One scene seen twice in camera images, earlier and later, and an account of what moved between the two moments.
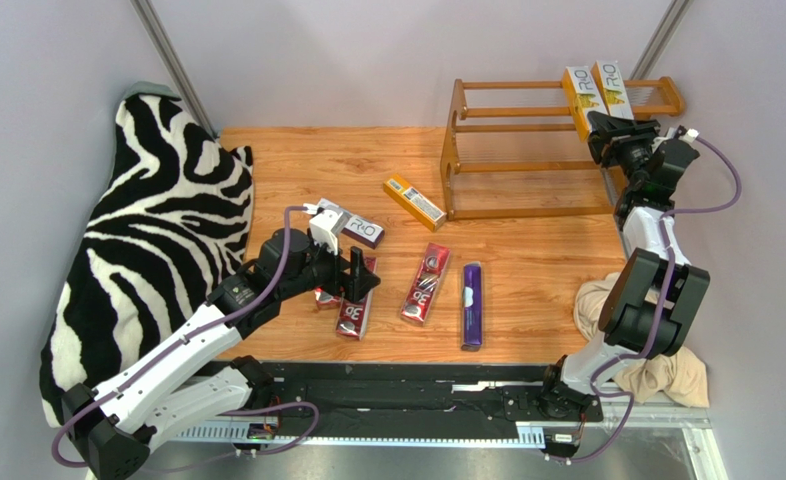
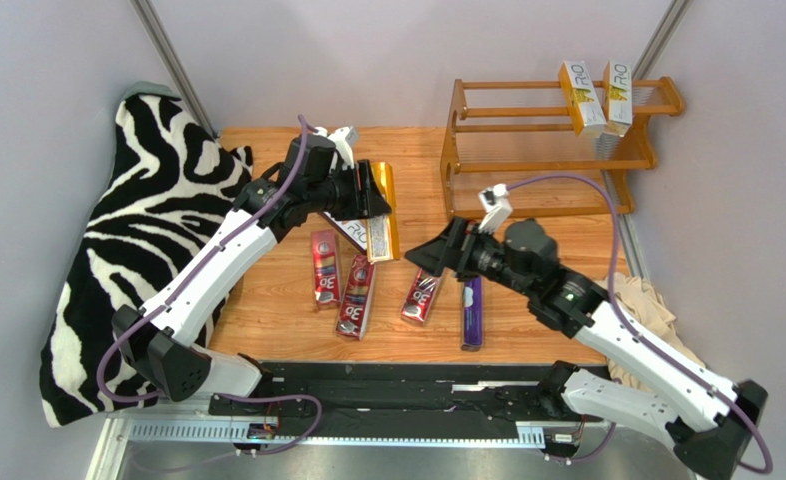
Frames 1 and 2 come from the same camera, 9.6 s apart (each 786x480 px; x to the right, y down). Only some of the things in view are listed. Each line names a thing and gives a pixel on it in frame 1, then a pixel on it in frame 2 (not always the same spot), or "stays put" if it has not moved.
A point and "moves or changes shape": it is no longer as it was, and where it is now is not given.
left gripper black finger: [360, 280] → [373, 201]
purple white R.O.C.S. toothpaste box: [354, 227] stays put
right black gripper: [609, 135] → [462, 244]
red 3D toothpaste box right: [421, 298] stays put
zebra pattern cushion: [172, 225] stays put
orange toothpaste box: [415, 202] → [382, 239]
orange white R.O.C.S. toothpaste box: [612, 89] moves or changes shape
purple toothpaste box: [472, 307] stays put
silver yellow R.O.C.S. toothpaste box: [582, 97] stays put
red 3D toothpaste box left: [353, 317] stays put
